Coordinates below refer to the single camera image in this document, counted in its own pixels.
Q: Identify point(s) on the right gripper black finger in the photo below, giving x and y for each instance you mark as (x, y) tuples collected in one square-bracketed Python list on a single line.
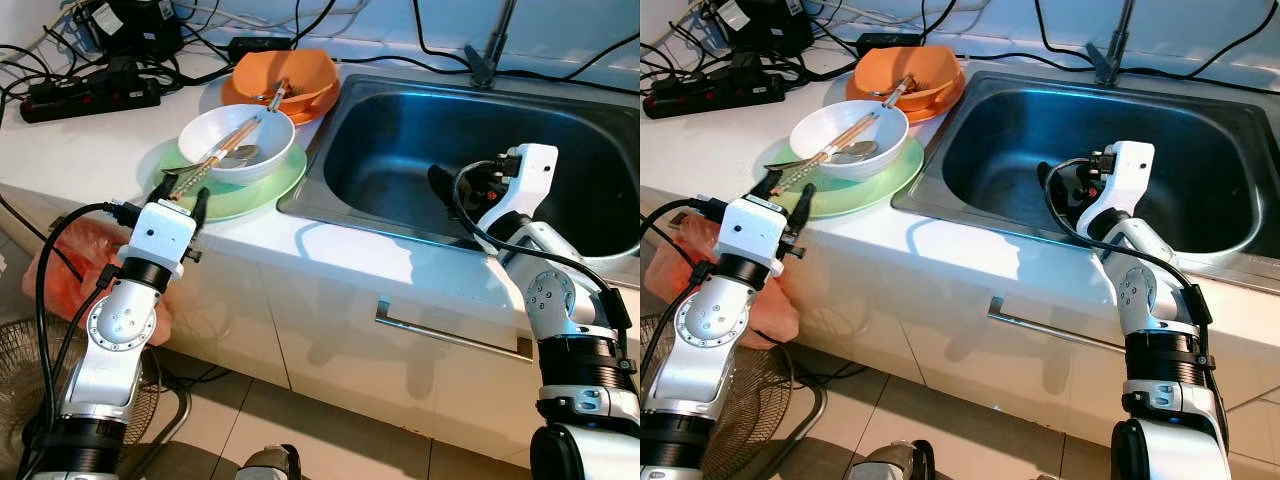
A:
[(1053, 185), (447, 192)]

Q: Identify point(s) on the brown wooden chopstick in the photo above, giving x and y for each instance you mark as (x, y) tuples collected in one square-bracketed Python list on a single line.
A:
[(215, 152), (840, 149), (825, 150), (230, 152)]

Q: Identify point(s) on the white bowl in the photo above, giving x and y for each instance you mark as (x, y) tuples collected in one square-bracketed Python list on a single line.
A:
[(215, 125), (825, 122)]

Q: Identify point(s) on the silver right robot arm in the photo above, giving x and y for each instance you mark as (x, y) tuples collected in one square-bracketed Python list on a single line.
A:
[(560, 300), (1150, 300)]

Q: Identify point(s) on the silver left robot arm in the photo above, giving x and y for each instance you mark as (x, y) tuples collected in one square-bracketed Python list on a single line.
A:
[(715, 320), (120, 320)]

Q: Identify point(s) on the white kitchen cabinet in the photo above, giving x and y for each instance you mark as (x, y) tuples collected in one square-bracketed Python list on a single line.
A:
[(300, 330), (900, 330)]

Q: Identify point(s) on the metal soup spoon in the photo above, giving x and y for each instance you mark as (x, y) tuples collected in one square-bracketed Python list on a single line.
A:
[(855, 152), (242, 155)]

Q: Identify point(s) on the stainless steel sink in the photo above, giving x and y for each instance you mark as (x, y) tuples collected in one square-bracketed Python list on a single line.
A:
[(1000, 140), (400, 140)]

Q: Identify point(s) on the green plate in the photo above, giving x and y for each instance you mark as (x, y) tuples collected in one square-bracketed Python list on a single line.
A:
[(890, 185), (270, 190)]

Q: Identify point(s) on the black power strip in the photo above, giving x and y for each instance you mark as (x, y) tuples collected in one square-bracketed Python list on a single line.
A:
[(90, 98), (715, 95)]

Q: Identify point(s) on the red plastic bag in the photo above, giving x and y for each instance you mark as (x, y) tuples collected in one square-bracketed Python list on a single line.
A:
[(75, 250), (665, 275)]

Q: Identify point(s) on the grey metal faucet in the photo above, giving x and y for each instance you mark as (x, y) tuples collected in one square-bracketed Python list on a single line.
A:
[(487, 65), (1108, 62)]

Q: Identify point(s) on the black electronic device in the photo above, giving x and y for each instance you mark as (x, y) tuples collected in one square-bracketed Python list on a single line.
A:
[(760, 28), (135, 30)]

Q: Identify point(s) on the black floor fan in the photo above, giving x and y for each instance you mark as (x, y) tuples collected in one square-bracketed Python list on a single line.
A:
[(770, 400), (12, 380)]

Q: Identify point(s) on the orange plastic bowl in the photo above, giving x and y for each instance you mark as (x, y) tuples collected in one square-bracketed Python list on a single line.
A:
[(300, 70), (925, 68)]

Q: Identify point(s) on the small black power adapter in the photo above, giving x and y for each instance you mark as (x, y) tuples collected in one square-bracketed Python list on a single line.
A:
[(260, 46), (888, 43)]

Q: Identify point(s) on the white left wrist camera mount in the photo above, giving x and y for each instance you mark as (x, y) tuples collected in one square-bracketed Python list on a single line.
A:
[(755, 230), (160, 235)]

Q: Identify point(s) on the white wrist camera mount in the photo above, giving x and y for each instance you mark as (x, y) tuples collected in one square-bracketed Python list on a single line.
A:
[(530, 175), (1130, 170), (160, 235), (755, 230)]

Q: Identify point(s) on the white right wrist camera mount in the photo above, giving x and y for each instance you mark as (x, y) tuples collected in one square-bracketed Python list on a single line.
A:
[(530, 175), (1130, 170)]

